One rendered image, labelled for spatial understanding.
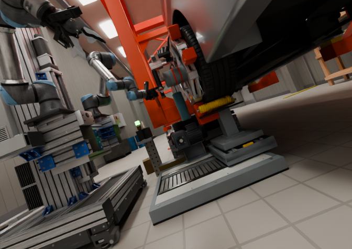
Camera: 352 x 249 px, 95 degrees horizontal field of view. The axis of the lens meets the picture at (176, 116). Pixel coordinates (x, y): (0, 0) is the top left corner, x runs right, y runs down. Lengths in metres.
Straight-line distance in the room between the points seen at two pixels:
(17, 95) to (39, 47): 0.60
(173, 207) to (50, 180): 0.92
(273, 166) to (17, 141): 1.40
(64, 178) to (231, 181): 1.14
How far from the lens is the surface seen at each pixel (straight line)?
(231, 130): 1.36
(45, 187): 1.56
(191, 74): 1.12
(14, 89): 1.27
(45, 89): 1.30
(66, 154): 1.24
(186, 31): 1.23
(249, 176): 1.06
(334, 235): 0.75
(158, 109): 1.77
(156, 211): 1.04
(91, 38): 0.83
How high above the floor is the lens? 0.47
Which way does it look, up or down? 3 degrees up
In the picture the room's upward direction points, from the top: 22 degrees counter-clockwise
